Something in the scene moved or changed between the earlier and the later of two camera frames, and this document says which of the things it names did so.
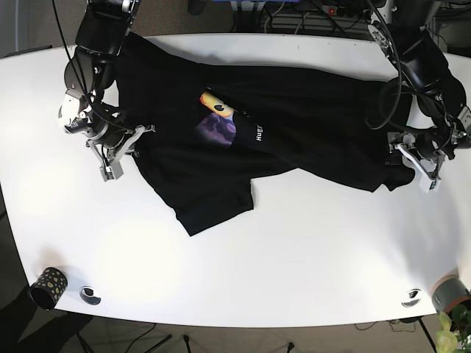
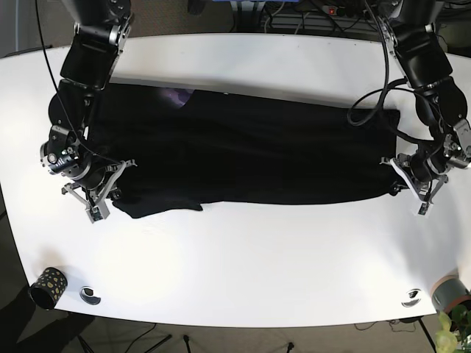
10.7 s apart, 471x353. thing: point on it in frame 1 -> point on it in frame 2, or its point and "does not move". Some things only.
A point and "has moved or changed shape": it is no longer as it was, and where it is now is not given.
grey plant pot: x=448 y=293 does not move
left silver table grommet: x=87 y=294 does not move
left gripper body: x=110 y=148 -> x=97 y=189
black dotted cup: x=48 y=287 does not move
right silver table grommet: x=411 y=298 does not move
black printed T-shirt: x=213 y=126 has moved or changed shape
